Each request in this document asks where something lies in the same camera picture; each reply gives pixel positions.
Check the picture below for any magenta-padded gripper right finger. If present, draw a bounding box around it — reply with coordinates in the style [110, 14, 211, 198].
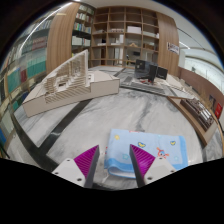
[129, 144, 177, 188]

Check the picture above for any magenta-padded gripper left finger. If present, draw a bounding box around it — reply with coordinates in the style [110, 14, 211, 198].
[52, 144, 101, 189]

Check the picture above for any light blue printed towel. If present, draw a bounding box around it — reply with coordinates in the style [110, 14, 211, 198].
[103, 128, 189, 179]

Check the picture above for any brown model on wooden base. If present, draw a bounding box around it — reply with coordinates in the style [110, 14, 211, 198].
[166, 95, 219, 146]

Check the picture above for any grey flat model base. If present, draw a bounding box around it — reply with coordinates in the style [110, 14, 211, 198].
[119, 75, 168, 97]

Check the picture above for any small white architectural model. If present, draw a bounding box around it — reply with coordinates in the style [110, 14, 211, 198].
[166, 73, 185, 91]

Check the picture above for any long bookshelf with green books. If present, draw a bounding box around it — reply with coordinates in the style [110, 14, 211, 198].
[0, 14, 54, 158]

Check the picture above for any dark bookshelf with books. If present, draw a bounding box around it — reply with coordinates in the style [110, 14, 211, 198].
[71, 2, 97, 56]

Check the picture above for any wooden shelf unit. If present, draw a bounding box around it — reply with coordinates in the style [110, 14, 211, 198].
[89, 5, 160, 69]

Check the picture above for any red wall panel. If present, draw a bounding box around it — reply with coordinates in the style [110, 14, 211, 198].
[214, 102, 224, 120]

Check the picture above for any white wall sign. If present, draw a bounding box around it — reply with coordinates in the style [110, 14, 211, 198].
[166, 42, 181, 55]

